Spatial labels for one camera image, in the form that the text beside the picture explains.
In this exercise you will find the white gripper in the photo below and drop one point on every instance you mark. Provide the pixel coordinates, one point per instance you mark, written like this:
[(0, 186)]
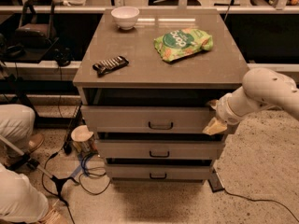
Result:
[(222, 108)]

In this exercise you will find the grey top drawer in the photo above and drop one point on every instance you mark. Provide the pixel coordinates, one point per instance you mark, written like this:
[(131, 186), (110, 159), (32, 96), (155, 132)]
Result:
[(141, 119)]

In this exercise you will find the grey drawer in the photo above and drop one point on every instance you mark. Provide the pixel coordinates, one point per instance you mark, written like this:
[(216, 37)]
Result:
[(139, 149), (157, 172), (141, 119)]

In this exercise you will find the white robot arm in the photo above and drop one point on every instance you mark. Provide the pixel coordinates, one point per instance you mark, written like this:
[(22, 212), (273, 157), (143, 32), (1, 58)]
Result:
[(261, 89)]

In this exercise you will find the grey drawer cabinet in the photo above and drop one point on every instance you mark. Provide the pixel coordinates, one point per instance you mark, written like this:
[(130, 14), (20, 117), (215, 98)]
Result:
[(149, 81)]

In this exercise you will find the grey middle drawer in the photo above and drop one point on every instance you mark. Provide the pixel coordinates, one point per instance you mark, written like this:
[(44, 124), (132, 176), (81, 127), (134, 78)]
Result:
[(139, 149)]

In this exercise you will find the grey bottom drawer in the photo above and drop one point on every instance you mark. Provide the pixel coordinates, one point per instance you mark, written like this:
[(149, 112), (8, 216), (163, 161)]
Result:
[(157, 172)]

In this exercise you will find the black power adapter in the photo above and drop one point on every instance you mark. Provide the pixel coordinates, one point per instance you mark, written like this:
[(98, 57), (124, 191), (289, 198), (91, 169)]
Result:
[(215, 182)]

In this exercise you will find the green snack bag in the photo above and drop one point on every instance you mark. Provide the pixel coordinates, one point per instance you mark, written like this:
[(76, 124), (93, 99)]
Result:
[(182, 43)]

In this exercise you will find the dark chocolate bar wrapper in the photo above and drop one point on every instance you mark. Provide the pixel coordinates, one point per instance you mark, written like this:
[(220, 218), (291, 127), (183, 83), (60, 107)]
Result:
[(110, 65)]

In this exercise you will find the white ceramic bowl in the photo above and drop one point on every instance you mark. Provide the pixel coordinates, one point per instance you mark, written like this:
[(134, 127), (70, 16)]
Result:
[(125, 17)]

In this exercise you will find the white paper cup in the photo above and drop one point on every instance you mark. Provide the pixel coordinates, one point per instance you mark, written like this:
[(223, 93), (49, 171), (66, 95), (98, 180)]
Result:
[(82, 139)]

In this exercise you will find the brown shoe upper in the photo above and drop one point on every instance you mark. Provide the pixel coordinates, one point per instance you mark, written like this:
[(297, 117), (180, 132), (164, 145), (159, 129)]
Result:
[(36, 142)]

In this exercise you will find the brown shoe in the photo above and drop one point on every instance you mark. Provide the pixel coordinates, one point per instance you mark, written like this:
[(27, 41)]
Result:
[(36, 142), (53, 217)]

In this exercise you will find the brown shoe lower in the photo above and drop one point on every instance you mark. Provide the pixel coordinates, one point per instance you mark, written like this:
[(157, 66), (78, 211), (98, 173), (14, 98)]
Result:
[(53, 217)]

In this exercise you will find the grey tripod stick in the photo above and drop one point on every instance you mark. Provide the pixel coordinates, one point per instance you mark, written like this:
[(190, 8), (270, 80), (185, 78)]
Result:
[(34, 164)]

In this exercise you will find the person leg white trousers upper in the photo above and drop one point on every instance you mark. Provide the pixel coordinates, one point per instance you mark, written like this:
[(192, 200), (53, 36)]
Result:
[(17, 124)]

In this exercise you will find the person leg white trousers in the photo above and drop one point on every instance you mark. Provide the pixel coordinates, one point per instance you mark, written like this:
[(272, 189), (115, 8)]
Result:
[(20, 201), (17, 124)]

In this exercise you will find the person leg white trousers lower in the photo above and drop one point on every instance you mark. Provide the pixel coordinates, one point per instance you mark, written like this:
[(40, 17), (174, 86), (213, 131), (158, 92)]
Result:
[(20, 201)]

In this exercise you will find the dark bag with handles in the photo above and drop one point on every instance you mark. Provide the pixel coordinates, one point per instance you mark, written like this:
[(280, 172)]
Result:
[(31, 33)]

